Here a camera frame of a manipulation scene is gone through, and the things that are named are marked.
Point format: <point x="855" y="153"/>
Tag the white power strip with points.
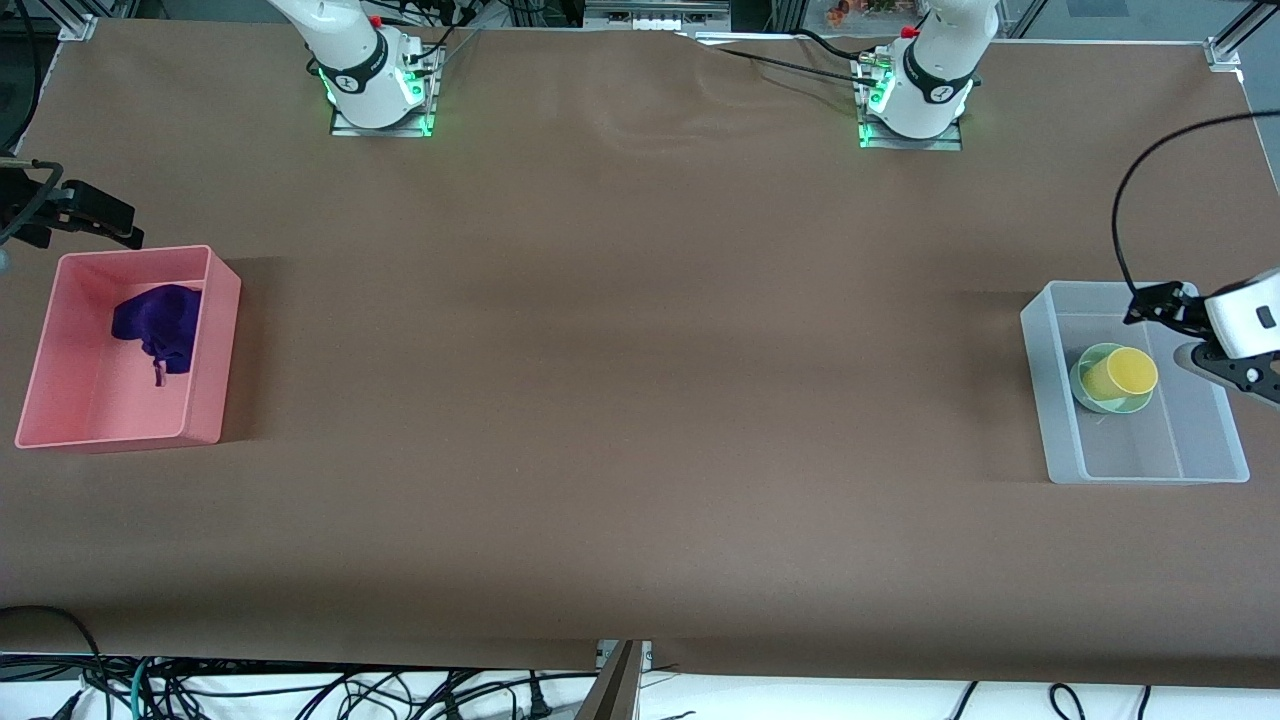
<point x="655" y="17"/>

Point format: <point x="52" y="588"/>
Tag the yellow plastic cup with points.
<point x="1125" y="372"/>

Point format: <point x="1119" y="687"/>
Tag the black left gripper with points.
<point x="1178" y="305"/>

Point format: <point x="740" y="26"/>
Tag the clear plastic bin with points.
<point x="1135" y="440"/>

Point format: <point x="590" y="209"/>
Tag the grey metal table bracket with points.
<point x="612" y="685"/>

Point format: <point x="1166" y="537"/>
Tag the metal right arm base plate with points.
<point x="385" y="130"/>

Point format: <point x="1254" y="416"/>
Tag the brown table cover sheet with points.
<point x="640" y="400"/>

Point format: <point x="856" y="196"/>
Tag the pink plastic bin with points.
<point x="90" y="400"/>

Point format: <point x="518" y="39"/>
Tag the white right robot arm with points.
<point x="360" y="90"/>

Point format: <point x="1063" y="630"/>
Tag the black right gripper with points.
<point x="40" y="203"/>

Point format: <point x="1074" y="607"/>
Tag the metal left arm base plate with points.
<point x="910" y="142"/>

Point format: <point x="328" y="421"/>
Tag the mint green bowl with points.
<point x="1090" y="395"/>

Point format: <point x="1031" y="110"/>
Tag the purple cloth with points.
<point x="160" y="320"/>

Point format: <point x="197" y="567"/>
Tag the aluminium corner bracket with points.
<point x="78" y="27"/>
<point x="1224" y="52"/>

